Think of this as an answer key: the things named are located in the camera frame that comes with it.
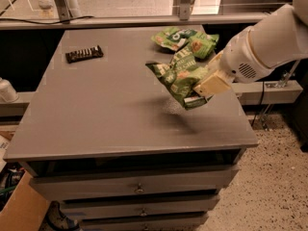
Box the metal table leg bracket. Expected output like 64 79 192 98
256 61 302 131

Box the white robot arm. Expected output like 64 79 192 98
193 0 308 98

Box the black hanging cable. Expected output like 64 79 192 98
250 80 266 127

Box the black cable on rail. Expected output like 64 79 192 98
0 14 94 25

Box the grey drawer cabinet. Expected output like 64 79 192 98
3 24 260 231

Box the green jalapeno chip bag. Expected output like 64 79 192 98
145 46 212 110

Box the bottom grey drawer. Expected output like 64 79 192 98
80 213 208 231

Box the grey metal rail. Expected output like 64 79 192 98
0 13 271 30

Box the grey lower beam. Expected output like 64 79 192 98
232 80 303 105

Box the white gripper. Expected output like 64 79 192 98
193 26 272 97

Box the green rice chip bag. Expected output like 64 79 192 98
151 27 219 59

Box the cardboard box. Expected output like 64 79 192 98
0 172 50 231

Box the grey drawer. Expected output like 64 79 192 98
80 213 208 231
61 194 219 219
30 165 239 201

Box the top grey drawer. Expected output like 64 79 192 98
30 165 239 201

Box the dark chocolate candy bar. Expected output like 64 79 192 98
65 45 104 64

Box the middle grey drawer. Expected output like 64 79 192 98
61 194 219 219

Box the white cylindrical object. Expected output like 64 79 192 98
0 78 18 102

